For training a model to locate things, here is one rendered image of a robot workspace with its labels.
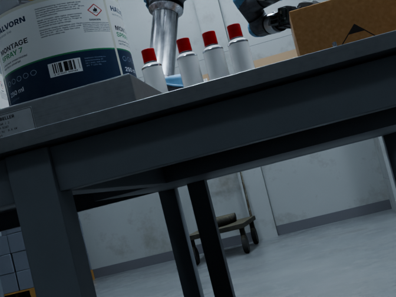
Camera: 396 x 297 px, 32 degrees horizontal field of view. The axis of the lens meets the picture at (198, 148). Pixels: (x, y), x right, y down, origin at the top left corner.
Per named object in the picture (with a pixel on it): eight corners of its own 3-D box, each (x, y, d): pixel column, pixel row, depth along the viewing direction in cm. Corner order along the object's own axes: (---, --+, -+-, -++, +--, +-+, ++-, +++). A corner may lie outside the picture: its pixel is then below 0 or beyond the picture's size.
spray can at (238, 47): (242, 107, 164) (221, 25, 166) (244, 109, 169) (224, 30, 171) (263, 102, 164) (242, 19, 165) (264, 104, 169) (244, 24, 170)
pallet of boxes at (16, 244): (95, 279, 882) (76, 200, 889) (75, 289, 812) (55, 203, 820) (20, 296, 900) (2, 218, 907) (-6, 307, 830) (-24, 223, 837)
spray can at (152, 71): (154, 131, 167) (135, 50, 169) (158, 132, 173) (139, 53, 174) (175, 125, 167) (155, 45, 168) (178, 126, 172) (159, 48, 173)
